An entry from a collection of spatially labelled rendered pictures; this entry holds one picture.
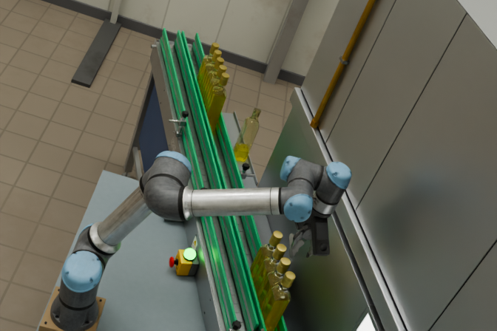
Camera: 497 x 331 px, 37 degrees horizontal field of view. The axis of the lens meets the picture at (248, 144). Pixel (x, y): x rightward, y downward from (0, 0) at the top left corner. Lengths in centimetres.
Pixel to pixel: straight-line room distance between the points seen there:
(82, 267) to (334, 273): 78
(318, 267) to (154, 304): 61
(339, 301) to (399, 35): 83
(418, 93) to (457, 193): 33
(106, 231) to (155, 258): 51
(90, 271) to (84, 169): 193
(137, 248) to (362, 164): 97
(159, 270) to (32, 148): 169
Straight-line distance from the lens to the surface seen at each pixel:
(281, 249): 246
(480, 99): 189
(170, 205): 206
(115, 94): 481
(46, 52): 505
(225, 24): 536
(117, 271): 276
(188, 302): 274
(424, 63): 210
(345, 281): 232
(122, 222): 232
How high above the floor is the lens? 283
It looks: 36 degrees down
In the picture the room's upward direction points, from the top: 22 degrees clockwise
